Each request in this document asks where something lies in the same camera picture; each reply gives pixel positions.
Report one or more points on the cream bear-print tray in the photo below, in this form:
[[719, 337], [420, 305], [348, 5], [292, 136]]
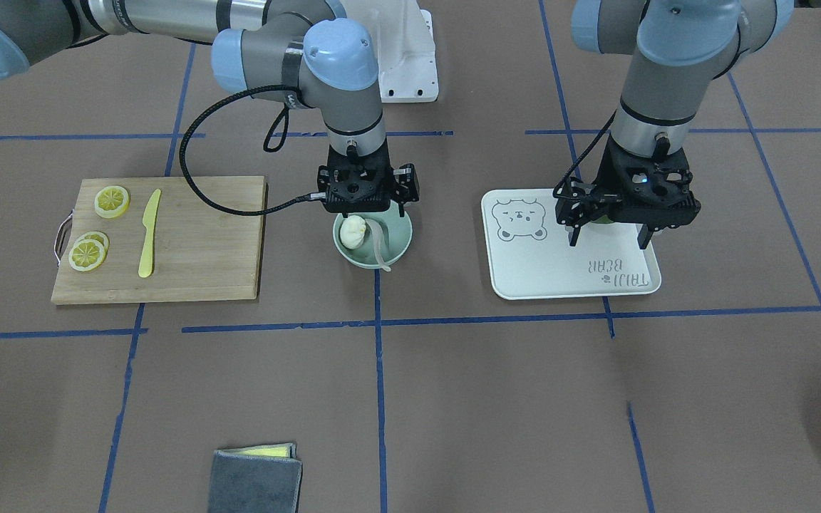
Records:
[[530, 257]]

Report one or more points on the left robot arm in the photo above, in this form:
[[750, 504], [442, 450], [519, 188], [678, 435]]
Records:
[[676, 48]]

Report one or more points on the grey folded cloth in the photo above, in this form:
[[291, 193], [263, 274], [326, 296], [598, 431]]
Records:
[[263, 478]]

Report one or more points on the upper lemon slice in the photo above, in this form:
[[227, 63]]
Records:
[[111, 202]]

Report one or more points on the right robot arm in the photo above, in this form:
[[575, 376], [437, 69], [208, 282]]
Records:
[[301, 54]]

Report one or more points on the hidden lemon slice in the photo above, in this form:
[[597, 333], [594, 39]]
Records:
[[98, 236]]

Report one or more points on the green avocado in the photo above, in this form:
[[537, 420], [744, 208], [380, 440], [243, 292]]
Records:
[[603, 220]]

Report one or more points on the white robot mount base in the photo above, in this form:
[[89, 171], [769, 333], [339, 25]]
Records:
[[405, 48]]

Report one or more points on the yellow plastic knife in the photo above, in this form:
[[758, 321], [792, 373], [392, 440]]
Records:
[[147, 255]]

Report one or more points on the wooden cutting board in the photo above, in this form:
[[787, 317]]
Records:
[[200, 253]]

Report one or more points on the white plastic spoon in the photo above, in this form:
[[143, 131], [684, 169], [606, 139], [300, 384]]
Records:
[[377, 233]]

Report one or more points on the light green bowl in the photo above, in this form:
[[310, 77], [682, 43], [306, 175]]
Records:
[[399, 232]]

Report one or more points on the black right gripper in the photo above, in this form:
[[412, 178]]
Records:
[[406, 182]]

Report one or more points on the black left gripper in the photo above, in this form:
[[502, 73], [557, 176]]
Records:
[[608, 175]]

